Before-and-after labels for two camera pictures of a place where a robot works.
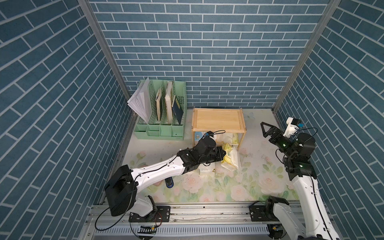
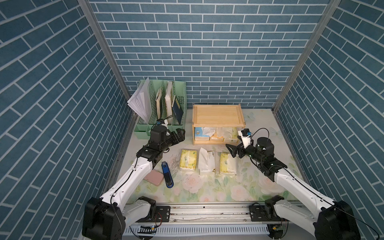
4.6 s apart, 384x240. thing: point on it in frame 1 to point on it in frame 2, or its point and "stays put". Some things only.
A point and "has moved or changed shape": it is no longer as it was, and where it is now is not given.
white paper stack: x=140 y=104 stays put
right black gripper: x=278 y=134 to x=234 y=152
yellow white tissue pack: x=231 y=161 has moved or changed shape
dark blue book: x=177 y=109 stays put
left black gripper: x=217 y=149 to x=182 y=137
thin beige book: x=158 y=101 stays put
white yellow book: x=168 y=98 stays put
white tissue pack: x=207 y=168 stays put
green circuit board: x=147 y=229 stays put
